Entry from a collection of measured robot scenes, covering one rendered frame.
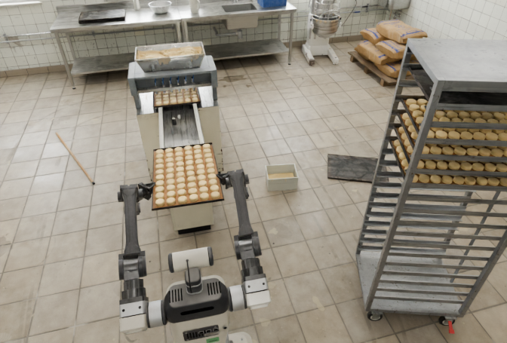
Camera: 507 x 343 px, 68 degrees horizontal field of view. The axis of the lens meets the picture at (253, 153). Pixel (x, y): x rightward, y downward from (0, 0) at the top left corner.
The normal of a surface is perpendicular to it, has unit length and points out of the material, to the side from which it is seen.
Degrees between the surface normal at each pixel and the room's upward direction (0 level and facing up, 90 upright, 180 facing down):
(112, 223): 0
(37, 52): 90
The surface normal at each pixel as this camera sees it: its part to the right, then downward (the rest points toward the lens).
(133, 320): 0.10, -0.40
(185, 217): 0.22, 0.59
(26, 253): 0.00, -0.80
